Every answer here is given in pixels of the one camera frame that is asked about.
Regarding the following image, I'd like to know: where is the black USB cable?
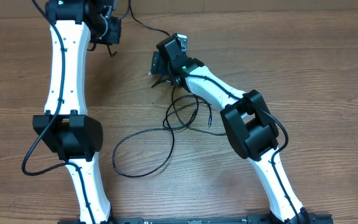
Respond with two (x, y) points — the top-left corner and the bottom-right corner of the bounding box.
(106, 0), (171, 89)
(163, 85), (214, 130)
(112, 93), (228, 179)

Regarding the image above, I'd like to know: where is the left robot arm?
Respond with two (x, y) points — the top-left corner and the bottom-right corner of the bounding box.
(22, 0), (121, 223)

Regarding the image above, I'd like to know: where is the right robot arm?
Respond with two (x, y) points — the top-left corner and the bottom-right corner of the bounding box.
(149, 34), (310, 223)

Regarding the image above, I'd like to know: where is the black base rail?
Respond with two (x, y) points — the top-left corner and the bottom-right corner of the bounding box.
(57, 213), (334, 224)

